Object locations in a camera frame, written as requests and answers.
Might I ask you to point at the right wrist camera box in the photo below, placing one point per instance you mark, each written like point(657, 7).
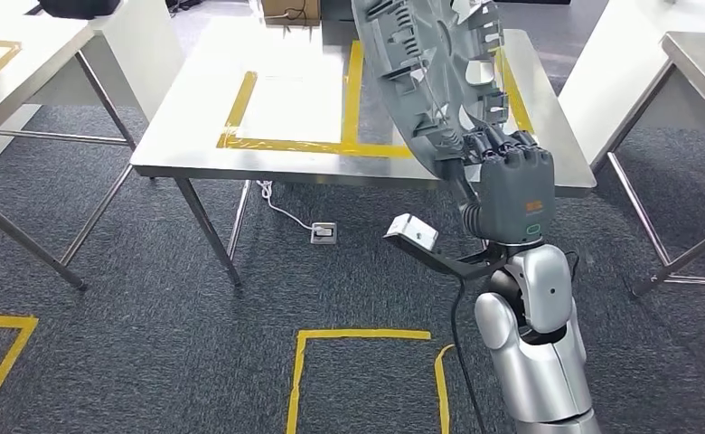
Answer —
point(412, 232)

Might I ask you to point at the black bag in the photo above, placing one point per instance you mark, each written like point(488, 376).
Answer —
point(80, 7)

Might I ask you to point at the grey plastic wheel hubcap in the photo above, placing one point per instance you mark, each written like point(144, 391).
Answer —
point(430, 78)

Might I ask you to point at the black camera bracket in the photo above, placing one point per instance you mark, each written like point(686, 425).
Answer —
point(454, 263)

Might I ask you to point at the yellow tape rectangle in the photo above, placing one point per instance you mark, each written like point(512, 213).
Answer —
point(316, 145)

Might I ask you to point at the brown cardboard box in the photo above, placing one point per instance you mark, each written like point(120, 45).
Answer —
point(291, 11)

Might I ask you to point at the stainless steel workbench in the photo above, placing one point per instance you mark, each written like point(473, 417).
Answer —
point(280, 102)
point(23, 54)
point(688, 72)

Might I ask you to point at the metal floor socket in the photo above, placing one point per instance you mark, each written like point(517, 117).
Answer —
point(324, 232)

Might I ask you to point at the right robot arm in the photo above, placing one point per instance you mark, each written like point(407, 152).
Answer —
point(538, 347)

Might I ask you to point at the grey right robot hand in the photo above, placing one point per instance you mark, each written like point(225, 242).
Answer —
point(517, 191)

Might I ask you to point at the white partition panel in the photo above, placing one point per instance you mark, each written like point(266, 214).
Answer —
point(137, 54)
point(616, 66)

